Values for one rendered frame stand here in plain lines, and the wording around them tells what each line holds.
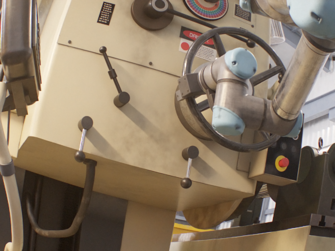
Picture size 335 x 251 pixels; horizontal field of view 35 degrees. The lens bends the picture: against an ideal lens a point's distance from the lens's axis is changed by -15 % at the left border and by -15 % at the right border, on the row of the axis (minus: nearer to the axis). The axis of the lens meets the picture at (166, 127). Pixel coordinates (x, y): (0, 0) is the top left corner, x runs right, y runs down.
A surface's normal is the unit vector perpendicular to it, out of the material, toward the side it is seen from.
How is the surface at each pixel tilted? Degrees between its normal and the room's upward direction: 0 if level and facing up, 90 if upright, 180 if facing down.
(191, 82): 90
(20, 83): 157
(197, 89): 90
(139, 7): 90
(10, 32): 92
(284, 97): 133
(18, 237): 146
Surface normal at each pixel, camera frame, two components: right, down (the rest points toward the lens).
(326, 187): 0.39, -0.20
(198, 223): -0.91, -0.26
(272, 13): -0.39, 0.74
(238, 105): 0.16, -0.19
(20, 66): 0.17, 0.96
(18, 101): 0.20, 0.87
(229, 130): -0.17, 0.95
